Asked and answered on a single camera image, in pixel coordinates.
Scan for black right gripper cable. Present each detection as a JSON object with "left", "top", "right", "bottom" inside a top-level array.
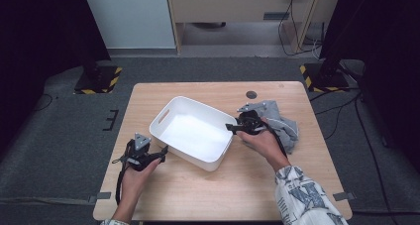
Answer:
[{"left": 262, "top": 120, "right": 288, "bottom": 159}]

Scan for grey tape strip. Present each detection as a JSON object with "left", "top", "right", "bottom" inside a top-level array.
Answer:
[
  {"left": 332, "top": 191, "right": 357, "bottom": 202},
  {"left": 88, "top": 191, "right": 112, "bottom": 205}
]

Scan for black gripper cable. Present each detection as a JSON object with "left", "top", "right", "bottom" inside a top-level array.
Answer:
[
  {"left": 114, "top": 141, "right": 134, "bottom": 206},
  {"left": 262, "top": 120, "right": 288, "bottom": 159}
]

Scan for black hanging cable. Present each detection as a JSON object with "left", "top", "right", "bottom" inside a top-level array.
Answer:
[{"left": 277, "top": 0, "right": 323, "bottom": 57}]

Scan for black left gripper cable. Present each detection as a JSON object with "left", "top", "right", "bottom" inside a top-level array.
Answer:
[{"left": 114, "top": 141, "right": 134, "bottom": 206}]

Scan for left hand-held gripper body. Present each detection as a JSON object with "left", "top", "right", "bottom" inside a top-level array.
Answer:
[{"left": 112, "top": 132, "right": 163, "bottom": 172}]

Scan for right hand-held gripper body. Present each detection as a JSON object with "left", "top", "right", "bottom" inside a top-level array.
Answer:
[{"left": 237, "top": 100, "right": 267, "bottom": 136}]

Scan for white plastic bin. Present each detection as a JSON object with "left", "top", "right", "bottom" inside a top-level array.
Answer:
[{"left": 149, "top": 95, "right": 238, "bottom": 172}]

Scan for black stand base yellow stripes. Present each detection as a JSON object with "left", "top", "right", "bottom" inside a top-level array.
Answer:
[
  {"left": 73, "top": 65, "right": 123, "bottom": 95},
  {"left": 299, "top": 62, "right": 351, "bottom": 93}
]

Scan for person's right hand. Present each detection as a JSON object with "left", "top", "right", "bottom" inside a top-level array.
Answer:
[{"left": 236, "top": 116, "right": 288, "bottom": 172}]

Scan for white cabinet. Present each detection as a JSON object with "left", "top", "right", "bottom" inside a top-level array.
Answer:
[{"left": 80, "top": 0, "right": 176, "bottom": 51}]

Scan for person's left hand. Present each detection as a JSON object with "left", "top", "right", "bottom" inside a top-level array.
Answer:
[{"left": 121, "top": 158, "right": 162, "bottom": 203}]

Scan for black curtain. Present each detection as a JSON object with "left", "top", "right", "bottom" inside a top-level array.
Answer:
[
  {"left": 0, "top": 0, "right": 112, "bottom": 154},
  {"left": 320, "top": 0, "right": 420, "bottom": 173}
]

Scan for light wooden desk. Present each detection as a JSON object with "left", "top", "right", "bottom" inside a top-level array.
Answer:
[{"left": 164, "top": 0, "right": 343, "bottom": 56}]

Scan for grey shorts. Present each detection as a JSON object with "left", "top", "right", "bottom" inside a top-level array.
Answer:
[{"left": 242, "top": 100, "right": 300, "bottom": 155}]

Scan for thin black floor cable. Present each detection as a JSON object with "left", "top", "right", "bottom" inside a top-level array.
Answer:
[{"left": 33, "top": 93, "right": 54, "bottom": 113}]

